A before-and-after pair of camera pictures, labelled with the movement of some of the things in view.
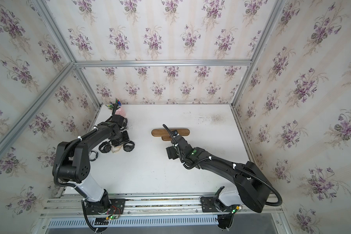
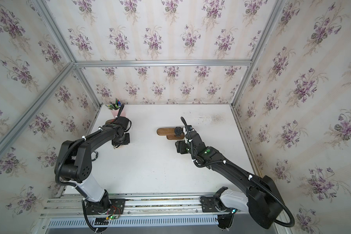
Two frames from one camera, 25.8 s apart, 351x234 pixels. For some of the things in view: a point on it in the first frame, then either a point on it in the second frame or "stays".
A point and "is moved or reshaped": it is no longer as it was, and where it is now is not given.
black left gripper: (126, 139) stays
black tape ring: (93, 155) stays
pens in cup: (111, 107) stays
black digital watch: (105, 147) to (178, 131)
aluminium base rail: (146, 204) stays
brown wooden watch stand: (165, 135) is moved or reshaped
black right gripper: (170, 152) to (180, 146)
